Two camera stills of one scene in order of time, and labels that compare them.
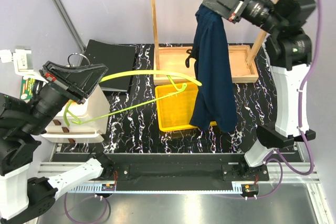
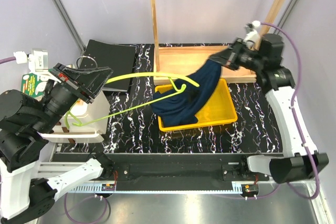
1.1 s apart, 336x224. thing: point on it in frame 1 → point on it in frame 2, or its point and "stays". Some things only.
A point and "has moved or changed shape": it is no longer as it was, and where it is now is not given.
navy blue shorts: x=214 y=106 → x=180 y=107
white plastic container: x=81 y=123 stays
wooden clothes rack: x=179 y=60 stays
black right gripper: x=231 y=4 → x=227 y=57
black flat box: x=117 y=59 stays
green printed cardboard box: x=27 y=88 stays
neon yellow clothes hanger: x=169 y=74 has moved or changed shape
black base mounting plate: x=179 y=171 stays
